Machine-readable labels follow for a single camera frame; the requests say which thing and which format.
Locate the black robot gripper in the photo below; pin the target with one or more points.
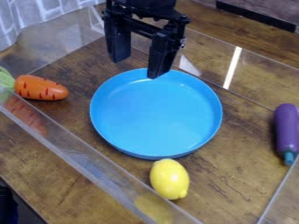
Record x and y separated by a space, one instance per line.
122 18

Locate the orange toy carrot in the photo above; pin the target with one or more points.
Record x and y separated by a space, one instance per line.
33 87

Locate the blue round plate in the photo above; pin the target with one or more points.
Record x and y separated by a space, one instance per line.
160 118

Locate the purple toy eggplant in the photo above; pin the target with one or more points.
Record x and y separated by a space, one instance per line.
287 132

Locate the yellow toy lemon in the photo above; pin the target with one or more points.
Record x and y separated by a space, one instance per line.
169 179

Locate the clear acrylic enclosure wall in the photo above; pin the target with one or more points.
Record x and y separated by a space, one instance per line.
77 181

